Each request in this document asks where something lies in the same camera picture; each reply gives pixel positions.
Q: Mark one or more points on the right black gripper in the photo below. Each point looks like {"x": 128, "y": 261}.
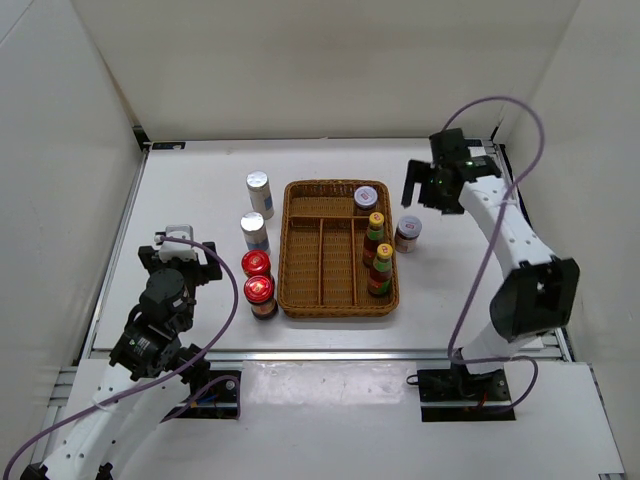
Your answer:
{"x": 420, "y": 172}

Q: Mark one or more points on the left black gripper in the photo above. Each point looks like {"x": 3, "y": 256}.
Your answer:
{"x": 205, "y": 271}

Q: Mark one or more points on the white-lid paste jar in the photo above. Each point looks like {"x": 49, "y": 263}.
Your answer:
{"x": 407, "y": 232}
{"x": 365, "y": 200}

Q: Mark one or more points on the red-lid sauce jar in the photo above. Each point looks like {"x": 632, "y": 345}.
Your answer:
{"x": 259, "y": 291}
{"x": 256, "y": 263}

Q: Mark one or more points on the yellow-cap sauce bottle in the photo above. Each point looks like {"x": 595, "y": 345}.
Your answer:
{"x": 374, "y": 235}
{"x": 380, "y": 272}

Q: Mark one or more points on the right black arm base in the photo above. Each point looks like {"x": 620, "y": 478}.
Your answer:
{"x": 450, "y": 395}

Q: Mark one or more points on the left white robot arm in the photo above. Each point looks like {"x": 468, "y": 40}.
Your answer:
{"x": 149, "y": 369}

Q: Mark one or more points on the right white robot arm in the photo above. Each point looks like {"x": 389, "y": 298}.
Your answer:
{"x": 539, "y": 287}

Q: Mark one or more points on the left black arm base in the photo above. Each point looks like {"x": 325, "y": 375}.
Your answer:
{"x": 215, "y": 396}

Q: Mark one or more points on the near silver-lid spice jar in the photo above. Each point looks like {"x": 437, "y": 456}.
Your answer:
{"x": 254, "y": 231}

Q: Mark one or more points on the silver-lid spice jar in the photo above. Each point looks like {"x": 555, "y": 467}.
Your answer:
{"x": 254, "y": 231}
{"x": 258, "y": 186}

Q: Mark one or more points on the far silver-lid spice jar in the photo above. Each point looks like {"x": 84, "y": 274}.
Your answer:
{"x": 258, "y": 186}

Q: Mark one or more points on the brown wicker divided basket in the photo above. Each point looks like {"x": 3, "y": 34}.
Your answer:
{"x": 321, "y": 273}

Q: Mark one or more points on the left dark table label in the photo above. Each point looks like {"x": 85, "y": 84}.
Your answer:
{"x": 168, "y": 146}

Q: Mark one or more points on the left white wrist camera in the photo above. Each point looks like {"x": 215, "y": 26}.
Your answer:
{"x": 169, "y": 249}

